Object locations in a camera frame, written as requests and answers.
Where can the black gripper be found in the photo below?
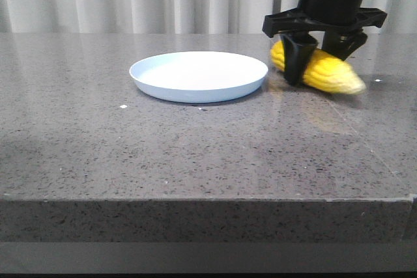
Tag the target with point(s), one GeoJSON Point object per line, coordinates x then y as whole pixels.
{"type": "Point", "coordinates": [346, 17]}

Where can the yellow corn cob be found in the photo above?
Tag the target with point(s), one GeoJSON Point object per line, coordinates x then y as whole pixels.
{"type": "Point", "coordinates": [330, 74]}

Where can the light blue round plate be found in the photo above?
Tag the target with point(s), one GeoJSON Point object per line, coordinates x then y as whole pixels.
{"type": "Point", "coordinates": [198, 77]}

